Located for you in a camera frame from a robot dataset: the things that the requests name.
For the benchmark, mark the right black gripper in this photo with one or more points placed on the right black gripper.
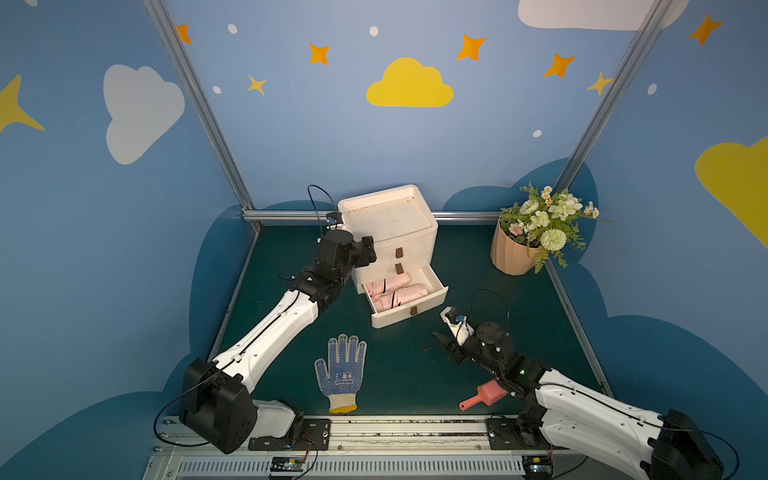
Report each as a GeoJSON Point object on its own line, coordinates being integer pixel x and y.
{"type": "Point", "coordinates": [448, 342]}

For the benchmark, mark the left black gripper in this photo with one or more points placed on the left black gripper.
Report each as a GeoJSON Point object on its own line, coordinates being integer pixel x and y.
{"type": "Point", "coordinates": [365, 251]}

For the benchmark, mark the pink umbrella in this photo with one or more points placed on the pink umbrella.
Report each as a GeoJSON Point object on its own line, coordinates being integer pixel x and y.
{"type": "Point", "coordinates": [391, 284]}
{"type": "Point", "coordinates": [390, 300]}

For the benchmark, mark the white three-drawer cabinet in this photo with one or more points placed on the white three-drawer cabinet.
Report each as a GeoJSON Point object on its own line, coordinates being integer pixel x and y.
{"type": "Point", "coordinates": [404, 231]}

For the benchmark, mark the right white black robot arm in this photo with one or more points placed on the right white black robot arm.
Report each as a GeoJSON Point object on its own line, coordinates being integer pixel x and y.
{"type": "Point", "coordinates": [559, 411]}

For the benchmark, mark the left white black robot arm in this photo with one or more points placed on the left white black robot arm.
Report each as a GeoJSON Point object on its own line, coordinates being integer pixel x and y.
{"type": "Point", "coordinates": [216, 400]}

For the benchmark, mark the pink plastic scoop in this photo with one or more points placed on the pink plastic scoop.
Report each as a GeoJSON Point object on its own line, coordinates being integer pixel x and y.
{"type": "Point", "coordinates": [488, 393]}

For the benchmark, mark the blue dotted work glove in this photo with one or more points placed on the blue dotted work glove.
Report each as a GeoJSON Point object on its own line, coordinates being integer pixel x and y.
{"type": "Point", "coordinates": [340, 373]}

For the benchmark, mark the peach pot with flowers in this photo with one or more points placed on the peach pot with flowers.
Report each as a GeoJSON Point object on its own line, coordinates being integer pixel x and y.
{"type": "Point", "coordinates": [529, 234]}

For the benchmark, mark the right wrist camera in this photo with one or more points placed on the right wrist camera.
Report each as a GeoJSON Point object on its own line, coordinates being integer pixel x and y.
{"type": "Point", "coordinates": [458, 324]}

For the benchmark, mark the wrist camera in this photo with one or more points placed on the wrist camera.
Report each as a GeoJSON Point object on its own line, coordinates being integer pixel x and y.
{"type": "Point", "coordinates": [458, 324]}
{"type": "Point", "coordinates": [333, 219]}

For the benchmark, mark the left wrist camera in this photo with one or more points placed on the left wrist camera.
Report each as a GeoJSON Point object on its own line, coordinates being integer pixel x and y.
{"type": "Point", "coordinates": [333, 219]}

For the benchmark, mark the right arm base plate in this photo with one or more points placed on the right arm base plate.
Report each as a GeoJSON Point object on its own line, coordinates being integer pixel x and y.
{"type": "Point", "coordinates": [506, 433]}

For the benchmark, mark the aluminium front rail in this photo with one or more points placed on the aluminium front rail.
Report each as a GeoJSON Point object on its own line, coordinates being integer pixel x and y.
{"type": "Point", "coordinates": [373, 447]}

